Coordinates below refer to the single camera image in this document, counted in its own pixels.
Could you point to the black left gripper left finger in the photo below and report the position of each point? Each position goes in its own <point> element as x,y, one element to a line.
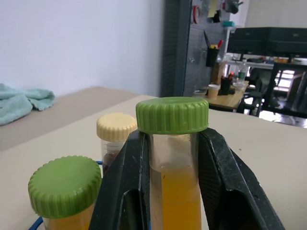
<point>120,182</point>

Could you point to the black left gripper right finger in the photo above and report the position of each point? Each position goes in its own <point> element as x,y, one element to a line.
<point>235,177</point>

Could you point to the green-capped yellow liquid test tube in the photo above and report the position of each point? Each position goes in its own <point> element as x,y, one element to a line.
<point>64,184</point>
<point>171,115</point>

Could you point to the cream-capped red liquid test tube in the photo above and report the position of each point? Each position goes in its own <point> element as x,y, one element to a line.
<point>115,127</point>

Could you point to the wooden workbench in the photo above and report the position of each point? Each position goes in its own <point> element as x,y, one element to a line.
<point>227,98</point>

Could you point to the paper coffee cup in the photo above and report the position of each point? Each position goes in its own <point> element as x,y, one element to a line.
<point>213,91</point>

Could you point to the clear plastic cup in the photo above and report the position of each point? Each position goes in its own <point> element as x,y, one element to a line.
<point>238,86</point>

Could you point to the black desk pen holder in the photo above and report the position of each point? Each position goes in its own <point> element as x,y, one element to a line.
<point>225,86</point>

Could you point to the black pen holder cup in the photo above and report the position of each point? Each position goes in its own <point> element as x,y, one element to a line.
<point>212,56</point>

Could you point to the teal cloth towel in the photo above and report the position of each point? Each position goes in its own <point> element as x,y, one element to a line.
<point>16,103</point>

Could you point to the black equipment case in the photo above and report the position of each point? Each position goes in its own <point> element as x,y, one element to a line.
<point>266,40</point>

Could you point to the grey pegboard tool wall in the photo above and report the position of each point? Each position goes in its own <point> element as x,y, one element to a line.
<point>192,48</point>

